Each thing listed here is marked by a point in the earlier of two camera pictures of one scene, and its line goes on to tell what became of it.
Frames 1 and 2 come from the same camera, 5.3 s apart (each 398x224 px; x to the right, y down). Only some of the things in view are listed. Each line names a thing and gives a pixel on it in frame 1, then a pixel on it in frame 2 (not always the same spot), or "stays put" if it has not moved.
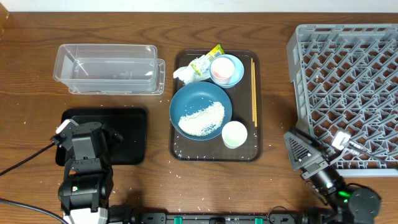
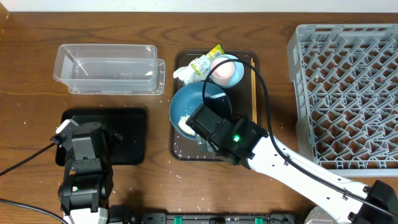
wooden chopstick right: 254,96 stays put
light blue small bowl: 237,75 stays put
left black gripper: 109,135 stays put
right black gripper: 307,154 -> 237,121
